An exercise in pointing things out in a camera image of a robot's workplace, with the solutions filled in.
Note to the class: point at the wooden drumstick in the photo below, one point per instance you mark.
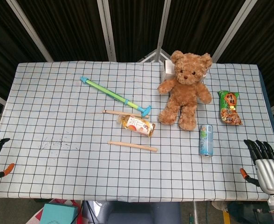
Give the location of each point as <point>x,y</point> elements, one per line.
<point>113,112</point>
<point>132,146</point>

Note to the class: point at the orange tea bottle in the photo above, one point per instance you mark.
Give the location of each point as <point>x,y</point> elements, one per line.
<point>138,126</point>

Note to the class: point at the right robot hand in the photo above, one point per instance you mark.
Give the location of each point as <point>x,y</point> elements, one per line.
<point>268,173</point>

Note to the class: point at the blue checkered tablecloth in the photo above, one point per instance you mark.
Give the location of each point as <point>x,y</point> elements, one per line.
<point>69,151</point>

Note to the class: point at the white metal table leg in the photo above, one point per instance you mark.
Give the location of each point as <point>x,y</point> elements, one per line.
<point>194,212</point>

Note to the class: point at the teal box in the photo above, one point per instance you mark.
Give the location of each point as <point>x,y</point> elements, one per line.
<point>57,213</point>

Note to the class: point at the white triangular metal bracket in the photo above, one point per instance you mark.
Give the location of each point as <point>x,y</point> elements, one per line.
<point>154,54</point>

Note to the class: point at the green snack bag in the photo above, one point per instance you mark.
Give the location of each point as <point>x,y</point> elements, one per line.
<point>229,109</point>

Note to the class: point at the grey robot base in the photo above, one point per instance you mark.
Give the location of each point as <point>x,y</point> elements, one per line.
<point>139,213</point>

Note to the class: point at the light blue drink can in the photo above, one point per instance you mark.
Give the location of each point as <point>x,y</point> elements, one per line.
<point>206,140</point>

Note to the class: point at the brown teddy bear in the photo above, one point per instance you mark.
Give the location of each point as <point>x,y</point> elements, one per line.
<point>186,93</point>

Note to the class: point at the white cardboard box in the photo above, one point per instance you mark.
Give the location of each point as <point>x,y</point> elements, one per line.
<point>166,70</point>

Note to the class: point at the green blue toy water pump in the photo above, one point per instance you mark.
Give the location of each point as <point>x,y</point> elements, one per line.
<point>111,93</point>

